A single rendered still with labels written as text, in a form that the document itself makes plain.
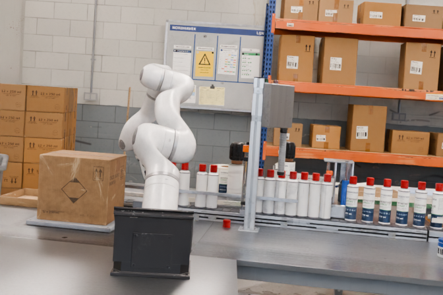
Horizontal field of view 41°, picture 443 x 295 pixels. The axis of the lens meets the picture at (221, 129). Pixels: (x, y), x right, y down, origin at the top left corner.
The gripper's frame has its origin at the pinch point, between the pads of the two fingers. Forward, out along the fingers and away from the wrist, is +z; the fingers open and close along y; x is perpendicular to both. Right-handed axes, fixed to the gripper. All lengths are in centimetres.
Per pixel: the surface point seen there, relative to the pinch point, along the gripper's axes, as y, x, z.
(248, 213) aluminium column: -15.9, -42.8, 20.3
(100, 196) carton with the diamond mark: -42.3, 10.1, -5.9
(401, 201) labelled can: -2, -108, 34
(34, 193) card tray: 13, 65, -13
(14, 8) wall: 396, 219, -222
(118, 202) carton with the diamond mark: -26.3, 9.0, -0.3
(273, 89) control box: -17, -68, -29
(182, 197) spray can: -2.7, -13.0, 7.4
